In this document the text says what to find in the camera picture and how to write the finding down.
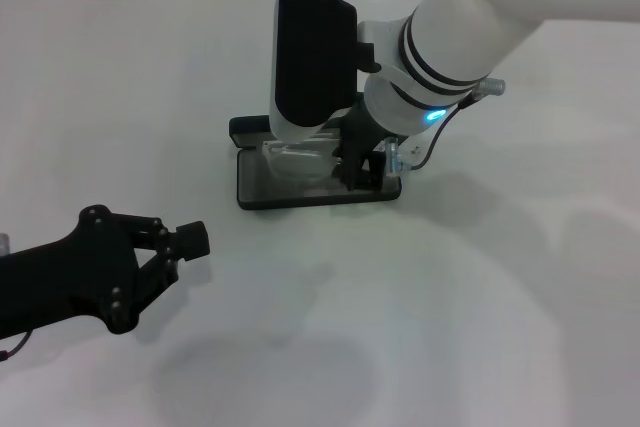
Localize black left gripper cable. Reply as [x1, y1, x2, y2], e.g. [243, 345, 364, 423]
[0, 330, 33, 362]

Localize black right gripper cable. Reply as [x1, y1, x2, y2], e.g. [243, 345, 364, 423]
[409, 93, 477, 172]

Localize clear white glasses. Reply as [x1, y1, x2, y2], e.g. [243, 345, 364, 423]
[259, 138, 352, 184]

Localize silver right connector plug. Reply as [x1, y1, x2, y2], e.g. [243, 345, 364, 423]
[473, 77, 507, 100]

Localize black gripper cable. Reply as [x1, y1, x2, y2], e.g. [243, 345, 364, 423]
[0, 330, 33, 362]
[409, 93, 477, 172]

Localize translucent bluish right fitting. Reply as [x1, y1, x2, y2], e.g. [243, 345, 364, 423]
[383, 137, 418, 178]

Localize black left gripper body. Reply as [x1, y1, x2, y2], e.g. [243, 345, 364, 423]
[0, 203, 145, 337]

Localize black glasses case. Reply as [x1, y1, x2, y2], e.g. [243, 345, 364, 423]
[228, 115, 403, 212]

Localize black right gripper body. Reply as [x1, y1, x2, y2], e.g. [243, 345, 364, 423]
[338, 100, 397, 157]

